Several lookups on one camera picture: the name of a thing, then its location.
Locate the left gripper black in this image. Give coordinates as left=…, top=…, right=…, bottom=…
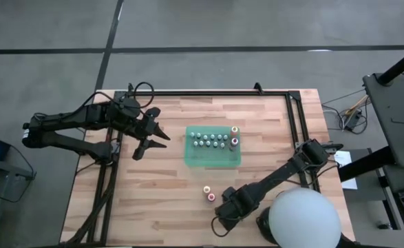
left=118, top=106, right=171, bottom=161

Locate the black lamp base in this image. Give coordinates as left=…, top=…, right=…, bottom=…
left=255, top=205, right=275, bottom=244

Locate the green translucent plastic bin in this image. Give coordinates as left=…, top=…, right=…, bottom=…
left=183, top=125, right=242, bottom=169

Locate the white round lamp globe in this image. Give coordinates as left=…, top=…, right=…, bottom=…
left=268, top=187, right=343, bottom=248

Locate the white paper sheet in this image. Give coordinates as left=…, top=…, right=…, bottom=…
left=334, top=150, right=359, bottom=190

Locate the black support beam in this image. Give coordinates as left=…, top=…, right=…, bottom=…
left=337, top=146, right=397, bottom=183

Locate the black power adapter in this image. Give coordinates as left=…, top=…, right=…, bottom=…
left=343, top=110, right=363, bottom=132

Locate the grey metal desk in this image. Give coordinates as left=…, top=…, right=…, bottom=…
left=0, top=153, right=37, bottom=248
left=375, top=164, right=404, bottom=248

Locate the black side table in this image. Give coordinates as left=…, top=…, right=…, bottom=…
left=362, top=70, right=404, bottom=168

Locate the black slanted pole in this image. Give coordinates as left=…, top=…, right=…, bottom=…
left=376, top=43, right=404, bottom=86

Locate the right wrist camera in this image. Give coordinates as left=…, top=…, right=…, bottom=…
left=216, top=205, right=240, bottom=232

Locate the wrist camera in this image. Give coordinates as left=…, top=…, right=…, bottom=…
left=117, top=97, right=142, bottom=120
left=216, top=205, right=240, bottom=232

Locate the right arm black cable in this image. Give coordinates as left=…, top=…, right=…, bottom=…
left=210, top=215, right=237, bottom=238

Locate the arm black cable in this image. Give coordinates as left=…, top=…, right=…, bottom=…
left=210, top=215, right=237, bottom=238
left=79, top=81, right=156, bottom=111

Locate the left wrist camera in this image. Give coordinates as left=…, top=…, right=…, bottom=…
left=117, top=97, right=142, bottom=120

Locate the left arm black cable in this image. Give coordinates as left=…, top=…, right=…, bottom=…
left=79, top=81, right=156, bottom=111

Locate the black cable bundle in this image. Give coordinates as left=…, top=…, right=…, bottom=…
left=63, top=161, right=115, bottom=246

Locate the black floor cable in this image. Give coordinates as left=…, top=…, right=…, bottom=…
left=321, top=88, right=370, bottom=136

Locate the yellow floor cable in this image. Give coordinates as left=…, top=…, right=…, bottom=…
left=344, top=94, right=370, bottom=116

